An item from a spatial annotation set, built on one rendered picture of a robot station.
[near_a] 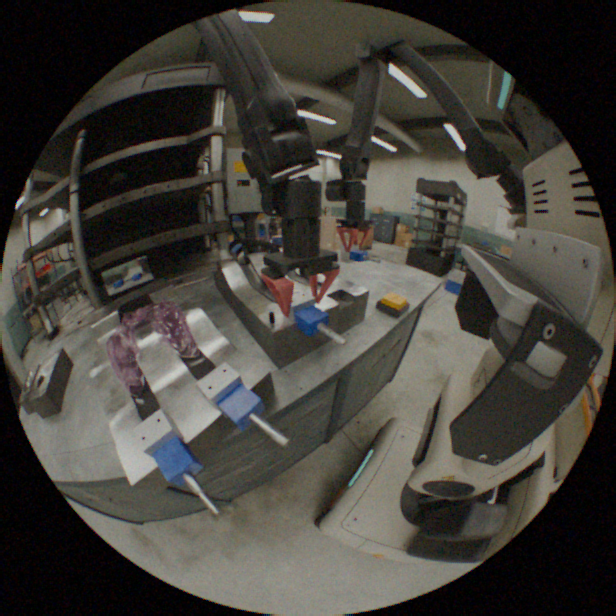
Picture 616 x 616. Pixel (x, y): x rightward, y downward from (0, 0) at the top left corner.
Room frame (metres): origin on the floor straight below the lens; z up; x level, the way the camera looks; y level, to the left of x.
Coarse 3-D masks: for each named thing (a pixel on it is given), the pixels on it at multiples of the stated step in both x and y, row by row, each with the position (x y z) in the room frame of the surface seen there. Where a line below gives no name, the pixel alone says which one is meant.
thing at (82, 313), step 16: (192, 256) 1.31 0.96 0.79; (208, 256) 1.26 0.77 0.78; (176, 272) 0.91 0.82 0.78; (192, 272) 0.87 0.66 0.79; (208, 272) 0.85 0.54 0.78; (96, 288) 0.79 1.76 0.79; (176, 288) 0.66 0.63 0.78; (80, 304) 0.52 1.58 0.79; (64, 320) 0.32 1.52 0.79; (80, 320) 0.33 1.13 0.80; (64, 336) 0.20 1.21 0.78
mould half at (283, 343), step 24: (240, 288) 0.39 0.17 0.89; (336, 288) 0.38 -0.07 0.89; (360, 288) 0.38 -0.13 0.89; (240, 312) 0.35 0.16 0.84; (264, 312) 0.27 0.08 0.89; (336, 312) 0.30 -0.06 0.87; (360, 312) 0.36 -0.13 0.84; (264, 336) 0.25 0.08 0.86; (288, 336) 0.23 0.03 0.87; (312, 336) 0.27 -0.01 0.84; (288, 360) 0.23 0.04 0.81
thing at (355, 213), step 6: (348, 204) 0.54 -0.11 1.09; (354, 204) 0.52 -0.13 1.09; (360, 204) 0.52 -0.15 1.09; (348, 210) 0.54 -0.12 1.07; (354, 210) 0.52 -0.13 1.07; (360, 210) 0.52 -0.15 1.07; (348, 216) 0.53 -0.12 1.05; (354, 216) 0.52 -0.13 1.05; (360, 216) 0.52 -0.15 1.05; (336, 222) 0.54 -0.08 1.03; (342, 222) 0.54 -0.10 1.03; (348, 222) 0.51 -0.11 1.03; (354, 222) 0.51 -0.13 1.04
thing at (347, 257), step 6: (342, 246) 0.55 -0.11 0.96; (354, 246) 0.55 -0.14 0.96; (342, 252) 0.55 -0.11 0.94; (348, 252) 0.53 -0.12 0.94; (354, 252) 0.52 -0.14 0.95; (360, 252) 0.51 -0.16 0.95; (366, 252) 0.52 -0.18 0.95; (342, 258) 0.55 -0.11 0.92; (348, 258) 0.53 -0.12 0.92; (354, 258) 0.52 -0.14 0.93; (360, 258) 0.50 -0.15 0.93; (366, 258) 0.50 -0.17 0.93; (372, 258) 0.49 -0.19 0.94
